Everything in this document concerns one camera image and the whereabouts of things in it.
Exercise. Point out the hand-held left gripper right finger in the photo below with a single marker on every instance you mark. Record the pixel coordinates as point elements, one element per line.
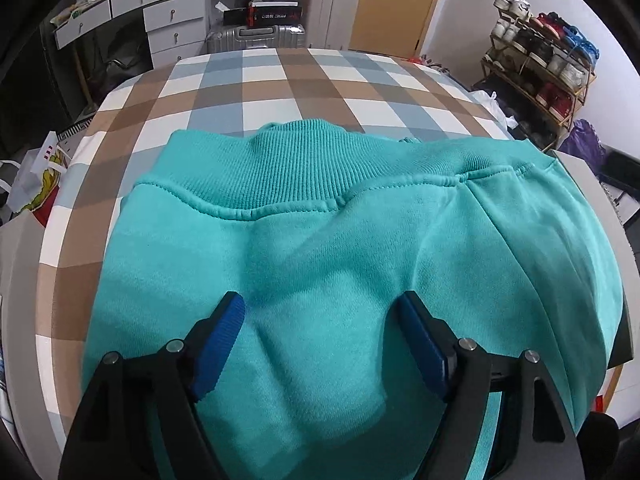
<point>425,345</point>

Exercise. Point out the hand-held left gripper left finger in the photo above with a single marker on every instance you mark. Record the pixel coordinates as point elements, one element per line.
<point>220,350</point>

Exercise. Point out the teal hoodie with black lining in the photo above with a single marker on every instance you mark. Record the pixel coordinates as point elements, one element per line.
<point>325,235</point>

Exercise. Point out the white printed shopping bag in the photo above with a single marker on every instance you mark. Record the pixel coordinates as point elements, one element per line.
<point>35,185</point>

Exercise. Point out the white plastic bag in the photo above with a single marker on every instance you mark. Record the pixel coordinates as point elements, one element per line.
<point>492,105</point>

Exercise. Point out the purple bag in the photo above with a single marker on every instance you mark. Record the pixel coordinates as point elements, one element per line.
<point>582,142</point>

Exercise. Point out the black flat object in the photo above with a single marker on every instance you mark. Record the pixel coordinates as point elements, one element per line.
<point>620,172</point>

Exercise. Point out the checked blanket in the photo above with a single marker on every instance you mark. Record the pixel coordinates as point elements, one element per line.
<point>280,80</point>

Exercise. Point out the pile of scattered shoes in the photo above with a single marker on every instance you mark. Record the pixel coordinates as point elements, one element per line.
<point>427,62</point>

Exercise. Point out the silver suitcase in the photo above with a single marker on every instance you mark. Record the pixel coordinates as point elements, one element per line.
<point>255,39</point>

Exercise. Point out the wooden shoe rack with shoes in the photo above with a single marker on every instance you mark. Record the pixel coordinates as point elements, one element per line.
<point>545,55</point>

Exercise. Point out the white drawer desk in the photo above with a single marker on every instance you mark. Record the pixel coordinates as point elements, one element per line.
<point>170,15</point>

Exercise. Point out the black box with red print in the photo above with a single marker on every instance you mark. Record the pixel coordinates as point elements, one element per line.
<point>272,14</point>

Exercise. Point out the wooden door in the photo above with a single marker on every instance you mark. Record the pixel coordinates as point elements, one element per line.
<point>395,5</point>

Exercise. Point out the white suitcase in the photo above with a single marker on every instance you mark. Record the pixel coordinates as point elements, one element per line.
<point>335,2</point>

